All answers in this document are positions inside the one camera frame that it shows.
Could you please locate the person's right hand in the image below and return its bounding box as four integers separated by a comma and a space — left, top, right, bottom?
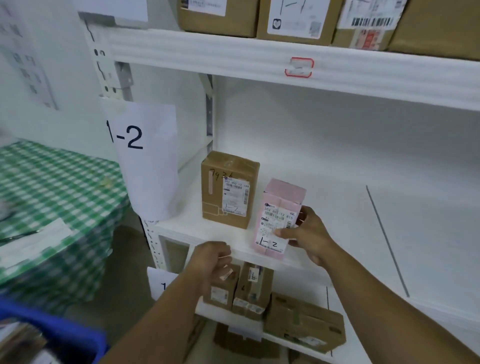
275, 206, 338, 268

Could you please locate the plain brown cardboard box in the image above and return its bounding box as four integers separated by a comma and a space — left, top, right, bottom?
387, 0, 480, 62

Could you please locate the small white paper sign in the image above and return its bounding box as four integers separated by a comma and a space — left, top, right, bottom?
146, 267, 179, 301

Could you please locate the red outlined shelf sticker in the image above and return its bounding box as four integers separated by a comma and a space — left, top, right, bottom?
284, 57, 315, 79

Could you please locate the white metal shelving rack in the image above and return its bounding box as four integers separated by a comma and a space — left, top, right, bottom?
78, 11, 480, 364

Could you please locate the white paper shelf sign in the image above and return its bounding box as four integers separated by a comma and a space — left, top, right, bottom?
99, 97, 180, 223

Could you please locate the person's left hand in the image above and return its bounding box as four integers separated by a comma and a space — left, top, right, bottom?
185, 241, 233, 297

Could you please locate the tall brown labelled cardboard box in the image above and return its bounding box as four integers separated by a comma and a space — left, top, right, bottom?
201, 151, 260, 230

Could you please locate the pink labelled parcel box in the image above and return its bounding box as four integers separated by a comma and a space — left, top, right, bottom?
251, 178, 307, 261

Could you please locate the person's left forearm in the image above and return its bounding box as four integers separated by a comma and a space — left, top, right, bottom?
98, 268, 211, 364

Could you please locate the blue plastic crate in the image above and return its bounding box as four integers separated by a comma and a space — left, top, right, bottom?
0, 298, 109, 364

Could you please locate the green checkered tablecloth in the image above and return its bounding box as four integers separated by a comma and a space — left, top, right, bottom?
0, 140, 130, 314

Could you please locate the narrow brown cardboard box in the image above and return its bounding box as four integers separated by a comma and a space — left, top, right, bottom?
232, 262, 274, 322

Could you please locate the white paper wall notice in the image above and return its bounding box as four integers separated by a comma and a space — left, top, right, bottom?
0, 0, 59, 110

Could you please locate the white paper sheet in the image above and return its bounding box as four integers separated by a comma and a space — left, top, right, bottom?
0, 218, 74, 269

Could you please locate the small white paper label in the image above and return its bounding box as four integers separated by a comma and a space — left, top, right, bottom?
218, 256, 234, 282

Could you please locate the flat brown cardboard box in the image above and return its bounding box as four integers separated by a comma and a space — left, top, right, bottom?
263, 292, 347, 354

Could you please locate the brown box with barcode label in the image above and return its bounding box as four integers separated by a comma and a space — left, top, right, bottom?
331, 0, 409, 51

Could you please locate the brown box with large label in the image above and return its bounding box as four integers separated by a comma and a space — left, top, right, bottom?
256, 0, 344, 47

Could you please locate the brown box with white label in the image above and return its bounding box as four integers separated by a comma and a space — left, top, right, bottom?
177, 0, 260, 38

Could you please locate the small brown cardboard box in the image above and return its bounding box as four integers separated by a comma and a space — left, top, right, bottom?
203, 263, 241, 311

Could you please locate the dark brown cardboard box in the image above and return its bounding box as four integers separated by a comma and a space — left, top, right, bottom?
214, 322, 282, 359

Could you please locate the person's right forearm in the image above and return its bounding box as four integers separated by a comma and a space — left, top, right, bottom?
319, 245, 480, 364

